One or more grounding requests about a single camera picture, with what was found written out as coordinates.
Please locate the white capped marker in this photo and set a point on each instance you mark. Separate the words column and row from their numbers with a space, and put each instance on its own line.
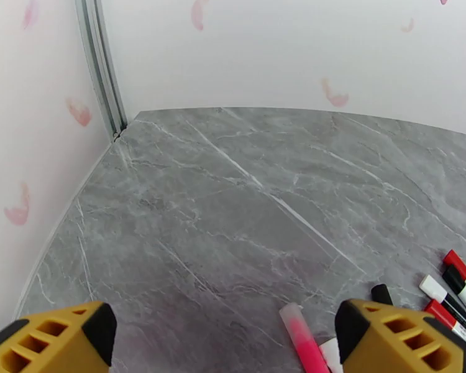
column 329, row 356

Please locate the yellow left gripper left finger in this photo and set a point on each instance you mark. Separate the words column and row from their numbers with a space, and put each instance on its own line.
column 42, row 344

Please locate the green marker with black cap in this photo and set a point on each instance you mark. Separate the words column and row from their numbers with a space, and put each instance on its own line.
column 381, row 294

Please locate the aluminium frame post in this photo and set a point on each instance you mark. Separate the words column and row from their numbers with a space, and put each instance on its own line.
column 101, row 72

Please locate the black whiteboard marker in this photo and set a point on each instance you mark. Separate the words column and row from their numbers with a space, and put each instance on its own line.
column 454, row 280

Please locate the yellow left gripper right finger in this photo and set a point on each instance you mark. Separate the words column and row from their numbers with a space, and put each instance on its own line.
column 392, row 344

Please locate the black marker with white cap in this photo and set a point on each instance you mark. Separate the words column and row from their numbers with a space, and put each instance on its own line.
column 431, row 286

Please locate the red whiteboard marker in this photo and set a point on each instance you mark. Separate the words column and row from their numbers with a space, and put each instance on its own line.
column 455, row 261
column 439, row 311

